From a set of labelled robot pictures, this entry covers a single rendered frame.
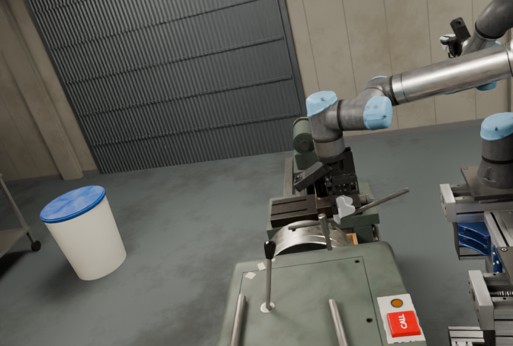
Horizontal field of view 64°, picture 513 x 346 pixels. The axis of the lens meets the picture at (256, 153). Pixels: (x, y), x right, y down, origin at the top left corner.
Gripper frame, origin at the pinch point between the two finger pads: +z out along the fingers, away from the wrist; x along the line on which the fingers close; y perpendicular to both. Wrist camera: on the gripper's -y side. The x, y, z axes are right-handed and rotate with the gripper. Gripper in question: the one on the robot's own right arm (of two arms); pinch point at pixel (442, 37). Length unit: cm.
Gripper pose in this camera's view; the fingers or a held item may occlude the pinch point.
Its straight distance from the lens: 209.1
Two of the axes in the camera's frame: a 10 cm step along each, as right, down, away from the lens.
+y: 3.7, 8.5, 3.8
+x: 9.2, -3.9, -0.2
